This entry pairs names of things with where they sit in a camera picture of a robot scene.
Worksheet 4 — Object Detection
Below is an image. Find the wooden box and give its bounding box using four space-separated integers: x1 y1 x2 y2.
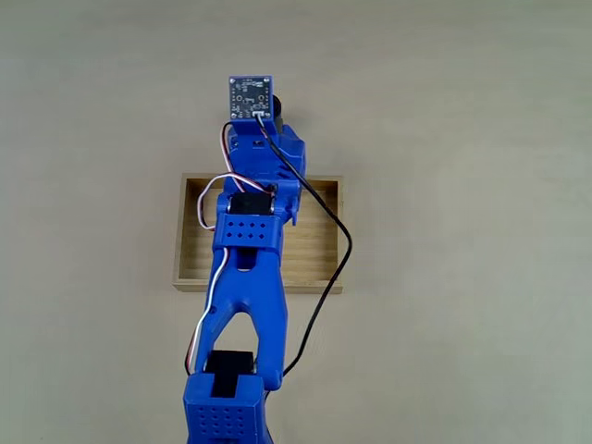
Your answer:
173 173 346 295

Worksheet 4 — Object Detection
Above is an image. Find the white red black servo wire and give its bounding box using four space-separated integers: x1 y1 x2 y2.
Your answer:
184 247 231 376
217 120 249 194
195 172 277 231

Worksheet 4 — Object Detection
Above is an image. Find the camera circuit board blue frame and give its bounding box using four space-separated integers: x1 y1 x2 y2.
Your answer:
228 74 275 123

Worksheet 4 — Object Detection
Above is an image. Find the black camera cable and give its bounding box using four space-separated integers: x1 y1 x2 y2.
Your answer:
253 113 355 403

